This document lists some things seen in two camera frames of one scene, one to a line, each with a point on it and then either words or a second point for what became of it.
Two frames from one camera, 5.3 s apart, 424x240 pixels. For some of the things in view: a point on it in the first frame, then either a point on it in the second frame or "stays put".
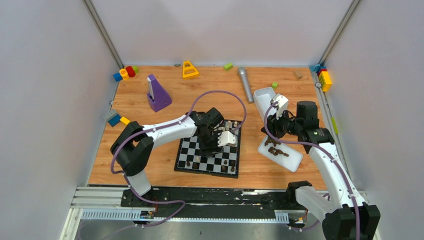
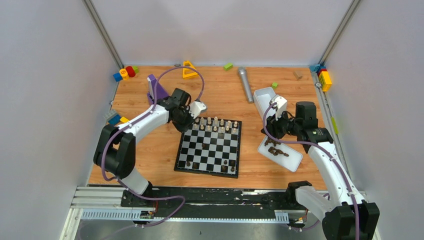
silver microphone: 242,72 stays put
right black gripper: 273,125 stays put
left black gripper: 208,141 → 185,120
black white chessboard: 225,163 stays put
